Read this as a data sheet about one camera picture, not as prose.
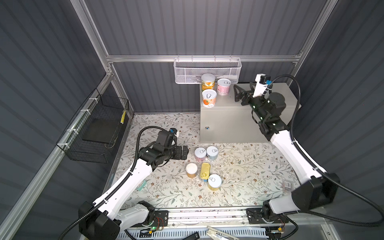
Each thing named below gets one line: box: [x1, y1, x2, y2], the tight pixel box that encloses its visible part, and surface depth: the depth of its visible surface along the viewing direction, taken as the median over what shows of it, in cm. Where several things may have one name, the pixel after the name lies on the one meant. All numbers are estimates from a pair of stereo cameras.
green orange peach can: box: [201, 73, 216, 92], surface depth 80 cm
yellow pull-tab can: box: [207, 174, 222, 191], surface depth 82 cm
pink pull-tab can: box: [194, 147, 207, 162], surface depth 93 cm
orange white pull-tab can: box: [202, 89, 217, 108], surface depth 75 cm
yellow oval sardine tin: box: [200, 162, 211, 180], surface depth 88 cm
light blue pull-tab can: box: [206, 146, 219, 161], surface depth 93 cm
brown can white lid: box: [185, 162, 198, 178], surface depth 86 cm
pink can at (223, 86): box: [217, 78, 232, 96], surface depth 81 cm
